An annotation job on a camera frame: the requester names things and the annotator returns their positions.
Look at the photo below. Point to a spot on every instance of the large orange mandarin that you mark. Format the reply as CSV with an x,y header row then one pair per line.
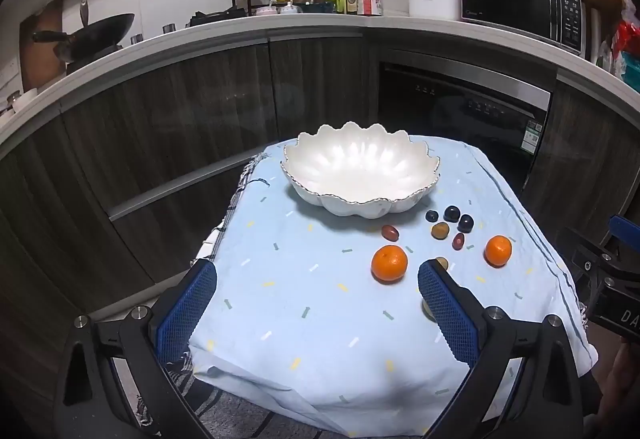
x,y
389,263

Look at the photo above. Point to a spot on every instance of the white scalloped ceramic bowl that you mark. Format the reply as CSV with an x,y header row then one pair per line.
x,y
360,169

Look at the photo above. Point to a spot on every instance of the small orange mandarin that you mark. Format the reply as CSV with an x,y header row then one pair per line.
x,y
498,250

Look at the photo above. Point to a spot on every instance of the black microwave oven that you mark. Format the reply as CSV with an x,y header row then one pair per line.
x,y
522,6

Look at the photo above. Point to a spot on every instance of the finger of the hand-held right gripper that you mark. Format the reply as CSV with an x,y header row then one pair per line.
x,y
587,255
625,230

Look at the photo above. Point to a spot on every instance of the red plastic bag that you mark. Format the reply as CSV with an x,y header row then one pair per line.
x,y
627,39

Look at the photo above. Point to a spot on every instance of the steel cup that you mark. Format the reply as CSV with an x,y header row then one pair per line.
x,y
170,27

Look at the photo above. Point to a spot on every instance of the white rice cooker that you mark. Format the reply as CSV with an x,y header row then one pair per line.
x,y
434,0

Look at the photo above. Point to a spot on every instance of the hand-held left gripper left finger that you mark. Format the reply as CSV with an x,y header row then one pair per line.
x,y
185,314

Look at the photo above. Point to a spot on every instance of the red cherry tomato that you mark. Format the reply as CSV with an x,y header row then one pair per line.
x,y
458,241
390,232

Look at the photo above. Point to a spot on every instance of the small dark plum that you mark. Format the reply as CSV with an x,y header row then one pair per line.
x,y
431,216

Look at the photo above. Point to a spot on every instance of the yellow-brown round fruit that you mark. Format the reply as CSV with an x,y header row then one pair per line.
x,y
440,230

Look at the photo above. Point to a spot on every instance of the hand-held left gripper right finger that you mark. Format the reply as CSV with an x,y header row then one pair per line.
x,y
447,314

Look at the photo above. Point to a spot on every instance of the wooden cutting board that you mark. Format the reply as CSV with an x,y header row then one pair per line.
x,y
40,49

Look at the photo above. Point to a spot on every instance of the green round fruit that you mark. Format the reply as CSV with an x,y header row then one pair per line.
x,y
426,309

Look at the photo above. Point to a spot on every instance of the large dark plum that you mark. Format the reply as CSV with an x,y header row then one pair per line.
x,y
452,213

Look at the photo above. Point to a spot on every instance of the black gas stove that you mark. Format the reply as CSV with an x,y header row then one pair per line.
x,y
215,16

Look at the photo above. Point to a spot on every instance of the light blue patterned tablecloth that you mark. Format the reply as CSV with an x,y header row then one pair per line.
x,y
300,309

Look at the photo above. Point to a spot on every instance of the white kitchen countertop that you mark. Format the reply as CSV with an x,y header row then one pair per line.
x,y
300,21

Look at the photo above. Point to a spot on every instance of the black wok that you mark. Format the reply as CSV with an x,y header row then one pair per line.
x,y
95,36

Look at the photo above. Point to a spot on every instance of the small yellow-green fruit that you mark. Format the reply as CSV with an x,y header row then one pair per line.
x,y
442,262

